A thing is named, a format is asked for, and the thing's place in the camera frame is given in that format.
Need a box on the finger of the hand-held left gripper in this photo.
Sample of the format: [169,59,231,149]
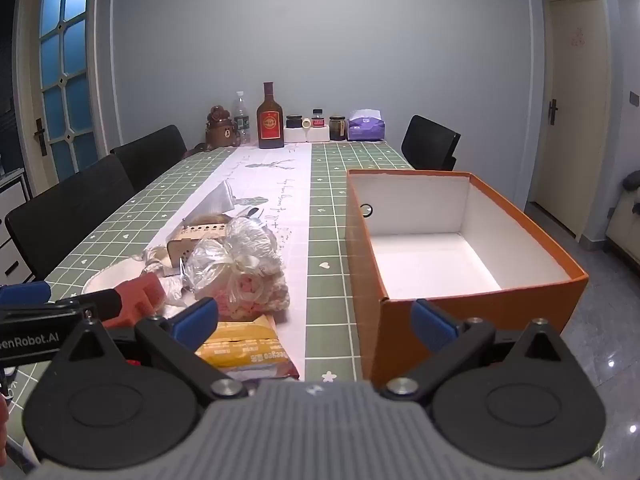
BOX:
[0,281,52,306]
[50,289,124,322]

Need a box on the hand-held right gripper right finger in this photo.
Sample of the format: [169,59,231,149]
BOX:
[385,298,582,402]

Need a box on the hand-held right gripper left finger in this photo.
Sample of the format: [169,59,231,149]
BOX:
[50,297,251,402]

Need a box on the white soft cloth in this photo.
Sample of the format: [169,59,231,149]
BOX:
[82,260,151,294]

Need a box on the red soft toy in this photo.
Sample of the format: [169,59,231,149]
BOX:
[106,272,167,330]

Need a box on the orange cardboard box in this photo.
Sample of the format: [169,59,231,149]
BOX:
[346,169,590,383]

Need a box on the yellow snack packet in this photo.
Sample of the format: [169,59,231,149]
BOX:
[195,313,301,382]

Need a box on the white cabinet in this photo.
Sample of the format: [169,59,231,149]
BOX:
[0,167,37,287]

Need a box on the black chair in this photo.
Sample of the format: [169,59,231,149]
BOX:
[4,154,137,282]
[401,115,462,172]
[110,125,188,194]

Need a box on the perforated wooden box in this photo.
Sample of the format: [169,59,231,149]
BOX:
[167,214,237,273]

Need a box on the clear wrapped bundle with ribbon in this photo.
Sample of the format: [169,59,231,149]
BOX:
[187,216,286,311]

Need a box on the white plastic bag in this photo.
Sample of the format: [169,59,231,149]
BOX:
[182,180,237,226]

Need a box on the green checked tablecloth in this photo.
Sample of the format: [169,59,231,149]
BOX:
[0,141,417,463]

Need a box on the white printed table runner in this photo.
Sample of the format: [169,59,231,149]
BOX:
[82,143,313,382]

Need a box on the clear water bottle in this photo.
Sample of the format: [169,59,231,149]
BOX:
[233,91,251,146]

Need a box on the brown liquor bottle red label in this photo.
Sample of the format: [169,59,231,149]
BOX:
[256,82,286,150]

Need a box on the purple tissue pack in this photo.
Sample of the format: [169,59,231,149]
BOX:
[347,109,388,142]

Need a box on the glass panel door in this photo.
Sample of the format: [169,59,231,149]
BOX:
[17,0,110,197]

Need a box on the cream plain door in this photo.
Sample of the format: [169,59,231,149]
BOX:
[529,0,615,242]

